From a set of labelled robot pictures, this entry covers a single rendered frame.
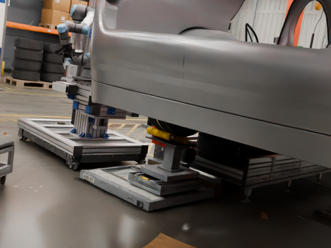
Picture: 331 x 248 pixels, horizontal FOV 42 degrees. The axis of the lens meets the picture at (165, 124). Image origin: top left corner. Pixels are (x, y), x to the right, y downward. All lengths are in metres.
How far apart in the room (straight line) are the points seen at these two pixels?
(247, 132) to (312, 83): 0.36
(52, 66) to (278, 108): 9.47
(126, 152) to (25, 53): 6.70
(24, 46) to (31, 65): 0.46
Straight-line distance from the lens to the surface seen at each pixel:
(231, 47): 1.82
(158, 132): 3.44
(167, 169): 3.49
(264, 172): 3.96
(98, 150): 4.05
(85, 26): 3.61
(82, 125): 4.39
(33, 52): 10.67
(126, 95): 2.32
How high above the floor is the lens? 1.08
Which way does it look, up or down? 8 degrees down
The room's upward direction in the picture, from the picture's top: 9 degrees clockwise
